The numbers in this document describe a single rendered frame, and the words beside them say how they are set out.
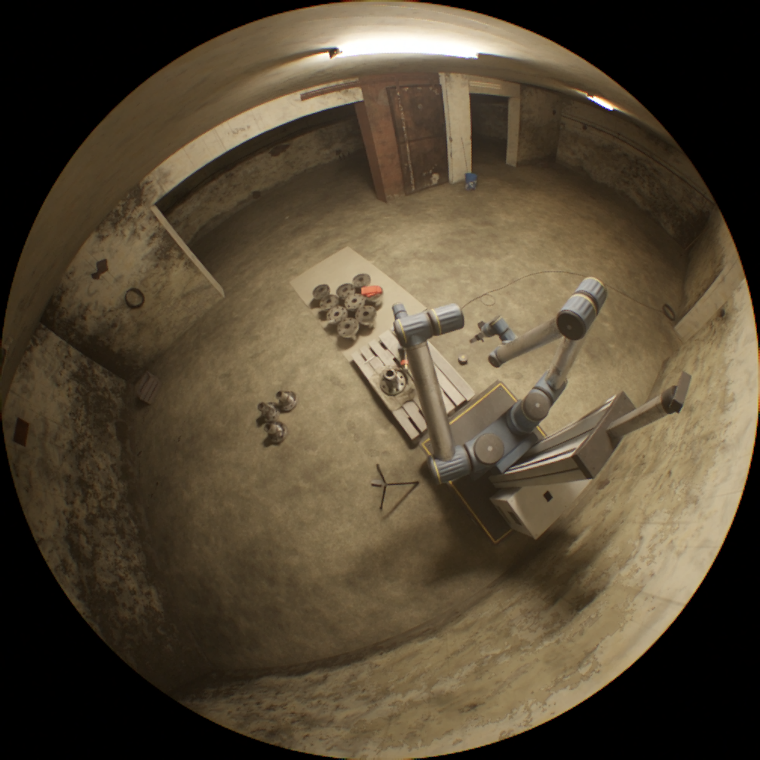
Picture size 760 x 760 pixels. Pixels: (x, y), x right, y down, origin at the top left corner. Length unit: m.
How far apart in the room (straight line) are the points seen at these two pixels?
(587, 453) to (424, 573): 2.06
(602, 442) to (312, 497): 2.55
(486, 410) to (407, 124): 5.41
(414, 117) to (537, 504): 6.25
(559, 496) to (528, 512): 0.24
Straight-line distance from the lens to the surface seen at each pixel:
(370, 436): 2.66
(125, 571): 4.84
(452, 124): 6.62
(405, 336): 1.29
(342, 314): 3.17
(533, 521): 1.81
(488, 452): 1.56
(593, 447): 1.01
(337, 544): 2.76
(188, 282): 5.28
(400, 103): 5.83
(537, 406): 1.74
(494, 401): 2.40
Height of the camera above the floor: 2.54
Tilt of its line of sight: 63 degrees down
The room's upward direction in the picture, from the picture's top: 23 degrees counter-clockwise
